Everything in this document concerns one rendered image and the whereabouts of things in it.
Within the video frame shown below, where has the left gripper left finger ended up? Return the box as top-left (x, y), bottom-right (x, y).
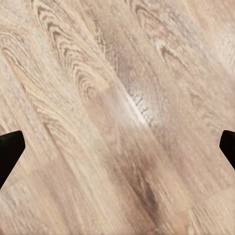
top-left (0, 130), bottom-right (25, 188)

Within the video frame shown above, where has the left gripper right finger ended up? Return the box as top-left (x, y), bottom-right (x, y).
top-left (219, 130), bottom-right (235, 170)

